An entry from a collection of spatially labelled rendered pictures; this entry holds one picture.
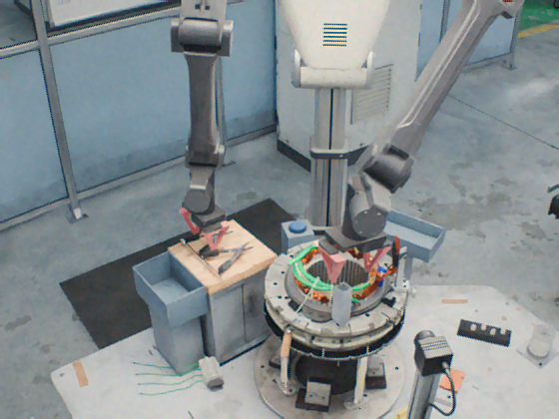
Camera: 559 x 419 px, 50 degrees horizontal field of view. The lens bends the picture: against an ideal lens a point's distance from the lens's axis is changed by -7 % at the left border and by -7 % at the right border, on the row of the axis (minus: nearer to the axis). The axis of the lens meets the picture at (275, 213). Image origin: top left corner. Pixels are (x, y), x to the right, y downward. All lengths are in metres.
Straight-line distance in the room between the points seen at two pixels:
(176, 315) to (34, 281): 1.92
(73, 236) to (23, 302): 0.55
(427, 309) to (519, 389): 0.37
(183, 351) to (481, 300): 0.89
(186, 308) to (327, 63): 0.69
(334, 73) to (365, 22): 0.16
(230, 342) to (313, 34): 0.81
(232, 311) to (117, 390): 0.37
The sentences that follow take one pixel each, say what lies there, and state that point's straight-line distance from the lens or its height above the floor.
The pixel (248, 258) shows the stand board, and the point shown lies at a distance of 1.55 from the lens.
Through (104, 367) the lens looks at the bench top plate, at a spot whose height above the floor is 0.78.
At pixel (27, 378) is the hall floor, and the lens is 2.87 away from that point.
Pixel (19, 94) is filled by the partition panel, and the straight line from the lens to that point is 3.34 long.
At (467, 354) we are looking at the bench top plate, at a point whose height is 0.78.
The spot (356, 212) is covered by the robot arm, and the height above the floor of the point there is 1.44.
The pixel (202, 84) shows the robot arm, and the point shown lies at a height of 1.56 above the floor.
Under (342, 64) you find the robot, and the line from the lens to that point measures 1.62.
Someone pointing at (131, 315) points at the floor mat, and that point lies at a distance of 2.99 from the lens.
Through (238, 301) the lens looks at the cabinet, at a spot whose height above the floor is 0.97.
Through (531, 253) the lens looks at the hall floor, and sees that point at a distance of 3.52.
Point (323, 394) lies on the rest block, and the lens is 1.55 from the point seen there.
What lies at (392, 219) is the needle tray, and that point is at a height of 1.03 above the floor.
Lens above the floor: 2.04
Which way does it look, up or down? 35 degrees down
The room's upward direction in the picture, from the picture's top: 1 degrees counter-clockwise
